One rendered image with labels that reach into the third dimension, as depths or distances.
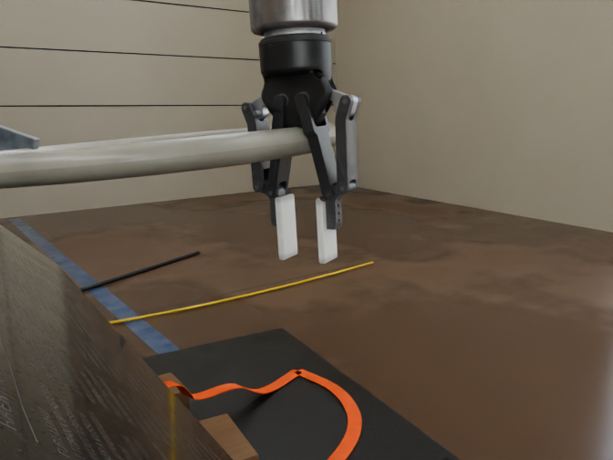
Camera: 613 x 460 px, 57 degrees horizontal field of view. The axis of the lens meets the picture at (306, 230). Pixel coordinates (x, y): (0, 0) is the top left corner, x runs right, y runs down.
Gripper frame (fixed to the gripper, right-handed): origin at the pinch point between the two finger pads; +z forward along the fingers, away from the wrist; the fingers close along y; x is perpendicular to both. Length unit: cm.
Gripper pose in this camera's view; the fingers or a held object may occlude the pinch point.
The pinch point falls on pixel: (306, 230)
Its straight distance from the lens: 62.2
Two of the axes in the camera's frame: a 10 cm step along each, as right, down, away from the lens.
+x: -5.1, 2.0, -8.4
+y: -8.6, -0.5, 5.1
